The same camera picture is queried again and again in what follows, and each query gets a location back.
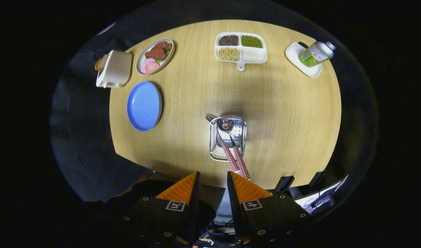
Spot fork with red checked handle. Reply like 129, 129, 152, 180
206, 113, 241, 173

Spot white toaster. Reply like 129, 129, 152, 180
96, 50, 133, 89

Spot green lettuce leaf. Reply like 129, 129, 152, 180
156, 48, 173, 64

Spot yellow soybeans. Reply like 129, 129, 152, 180
218, 47, 240, 61

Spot spoon with red checked handle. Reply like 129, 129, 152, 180
217, 118, 251, 180

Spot white oval plate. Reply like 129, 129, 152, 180
136, 38, 175, 75

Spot dark brown beans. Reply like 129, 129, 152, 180
219, 35, 239, 46

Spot small white dish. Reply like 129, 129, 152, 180
285, 42, 323, 78

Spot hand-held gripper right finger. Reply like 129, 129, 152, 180
227, 171, 312, 246

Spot brown steak piece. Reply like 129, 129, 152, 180
145, 41, 172, 61

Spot pink ham slice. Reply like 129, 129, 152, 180
140, 58, 156, 73

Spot silver bottle with green label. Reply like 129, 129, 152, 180
298, 41, 337, 68

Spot blue round plate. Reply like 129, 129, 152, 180
127, 81, 162, 132

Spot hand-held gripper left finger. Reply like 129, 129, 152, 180
123, 171, 201, 246

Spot green mung beans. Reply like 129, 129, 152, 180
241, 35, 263, 48

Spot white divided tray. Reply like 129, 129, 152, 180
214, 32, 268, 72

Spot metal drainer basket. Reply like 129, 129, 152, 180
209, 116, 248, 162

